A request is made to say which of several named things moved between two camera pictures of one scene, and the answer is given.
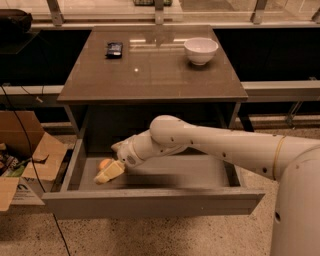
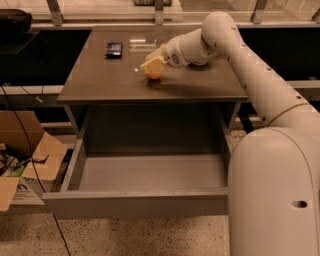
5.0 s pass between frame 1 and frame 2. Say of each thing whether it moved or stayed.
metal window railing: stayed
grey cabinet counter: stayed
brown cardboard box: stayed
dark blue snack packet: stayed
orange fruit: moved
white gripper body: moved
